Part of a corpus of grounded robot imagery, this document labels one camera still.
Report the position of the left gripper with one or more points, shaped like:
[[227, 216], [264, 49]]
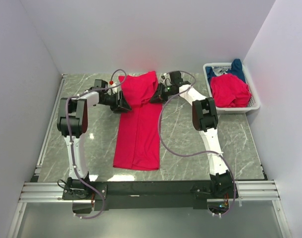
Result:
[[120, 106]]

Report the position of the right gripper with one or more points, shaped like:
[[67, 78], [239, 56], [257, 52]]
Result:
[[158, 97]]

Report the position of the red t shirt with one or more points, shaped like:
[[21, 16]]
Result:
[[138, 143], [228, 91]]

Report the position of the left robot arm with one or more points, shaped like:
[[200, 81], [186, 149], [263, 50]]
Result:
[[72, 123]]

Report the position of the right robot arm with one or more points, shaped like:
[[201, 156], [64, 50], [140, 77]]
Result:
[[205, 121]]

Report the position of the red t shirt in basket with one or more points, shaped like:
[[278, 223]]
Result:
[[228, 91]]

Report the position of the blue t shirt in basket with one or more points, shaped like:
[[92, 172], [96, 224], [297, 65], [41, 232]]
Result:
[[236, 69]]

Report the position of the white plastic laundry basket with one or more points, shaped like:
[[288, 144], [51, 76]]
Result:
[[253, 103]]

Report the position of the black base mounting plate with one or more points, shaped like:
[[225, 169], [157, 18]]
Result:
[[149, 194]]

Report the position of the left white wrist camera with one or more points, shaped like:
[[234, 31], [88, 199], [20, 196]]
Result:
[[114, 88]]

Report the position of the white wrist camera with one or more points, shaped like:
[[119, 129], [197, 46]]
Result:
[[166, 81], [114, 88]]

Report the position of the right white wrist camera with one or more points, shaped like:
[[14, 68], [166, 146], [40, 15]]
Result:
[[166, 81]]

